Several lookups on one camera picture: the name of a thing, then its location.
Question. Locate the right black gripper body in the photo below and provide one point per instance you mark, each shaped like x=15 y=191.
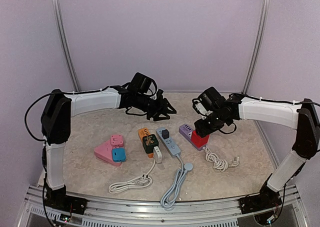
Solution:
x=202 y=130

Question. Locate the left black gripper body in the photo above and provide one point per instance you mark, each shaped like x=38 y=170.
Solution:
x=149 y=105

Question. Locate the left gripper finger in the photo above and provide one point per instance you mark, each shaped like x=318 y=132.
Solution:
x=158 y=115
x=166 y=108

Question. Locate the red cube adapter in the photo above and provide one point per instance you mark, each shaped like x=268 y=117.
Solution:
x=199 y=141

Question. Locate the purple power strip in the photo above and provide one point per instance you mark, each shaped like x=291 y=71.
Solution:
x=186 y=131

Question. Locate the black charger plug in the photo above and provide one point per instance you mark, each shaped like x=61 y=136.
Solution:
x=165 y=134

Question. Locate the orange power strip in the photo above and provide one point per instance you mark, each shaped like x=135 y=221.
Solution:
x=145 y=134

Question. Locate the dark green cube adapter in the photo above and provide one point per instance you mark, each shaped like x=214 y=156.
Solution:
x=149 y=142

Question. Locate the white charger plug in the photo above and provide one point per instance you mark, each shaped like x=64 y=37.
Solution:
x=157 y=155

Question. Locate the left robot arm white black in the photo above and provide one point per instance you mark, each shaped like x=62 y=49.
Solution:
x=62 y=106

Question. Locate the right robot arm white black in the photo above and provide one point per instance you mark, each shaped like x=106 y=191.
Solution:
x=299 y=116

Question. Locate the pink square plug adapter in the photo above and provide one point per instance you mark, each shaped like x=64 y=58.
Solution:
x=116 y=141

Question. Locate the blue square plug adapter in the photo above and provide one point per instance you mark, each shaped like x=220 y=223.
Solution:
x=118 y=155

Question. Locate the pink triangular power strip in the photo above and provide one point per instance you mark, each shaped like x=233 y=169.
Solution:
x=104 y=153

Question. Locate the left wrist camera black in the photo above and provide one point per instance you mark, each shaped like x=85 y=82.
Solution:
x=141 y=84

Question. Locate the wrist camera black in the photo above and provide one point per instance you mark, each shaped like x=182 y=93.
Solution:
x=141 y=84
x=207 y=102

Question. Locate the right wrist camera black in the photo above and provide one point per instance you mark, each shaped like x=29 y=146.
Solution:
x=207 y=102

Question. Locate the aluminium front rail frame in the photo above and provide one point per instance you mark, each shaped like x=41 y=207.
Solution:
x=113 y=212

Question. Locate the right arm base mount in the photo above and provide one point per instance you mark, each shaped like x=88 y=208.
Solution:
x=265 y=199

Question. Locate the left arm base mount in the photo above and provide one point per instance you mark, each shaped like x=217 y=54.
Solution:
x=59 y=200

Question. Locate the right aluminium corner post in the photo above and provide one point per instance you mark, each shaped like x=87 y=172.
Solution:
x=257 y=45

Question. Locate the aluminium corner post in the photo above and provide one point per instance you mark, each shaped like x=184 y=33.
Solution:
x=64 y=44
x=257 y=45

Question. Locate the left aluminium corner post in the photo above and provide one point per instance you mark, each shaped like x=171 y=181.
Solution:
x=64 y=44

